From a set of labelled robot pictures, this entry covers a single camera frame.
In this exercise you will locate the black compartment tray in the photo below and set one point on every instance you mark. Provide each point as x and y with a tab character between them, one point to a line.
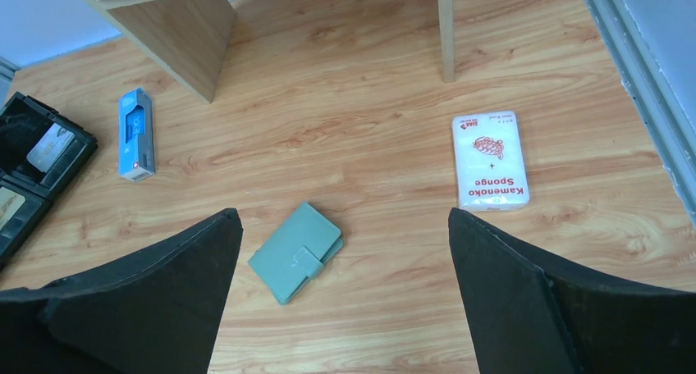
24	120

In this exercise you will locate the white Kamenoko sponge pack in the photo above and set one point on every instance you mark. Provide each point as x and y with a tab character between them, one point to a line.
489	162

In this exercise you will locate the silver card in tray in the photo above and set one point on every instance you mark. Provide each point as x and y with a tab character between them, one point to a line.
50	147

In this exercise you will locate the wooden shelf unit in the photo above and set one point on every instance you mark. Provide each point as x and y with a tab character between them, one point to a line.
198	44

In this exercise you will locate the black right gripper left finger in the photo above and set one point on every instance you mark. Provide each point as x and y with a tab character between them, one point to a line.
156	310

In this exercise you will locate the teal card holder wallet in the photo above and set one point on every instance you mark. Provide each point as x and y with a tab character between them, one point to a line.
296	252

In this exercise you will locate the gold card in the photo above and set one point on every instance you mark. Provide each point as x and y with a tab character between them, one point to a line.
10	204

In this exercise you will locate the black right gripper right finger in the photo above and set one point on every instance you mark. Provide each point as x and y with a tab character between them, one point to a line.
532	311

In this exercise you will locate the blue slim box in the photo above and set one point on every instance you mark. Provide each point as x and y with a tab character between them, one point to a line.
137	159

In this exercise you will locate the aluminium frame rail right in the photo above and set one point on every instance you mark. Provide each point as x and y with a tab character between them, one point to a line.
652	43

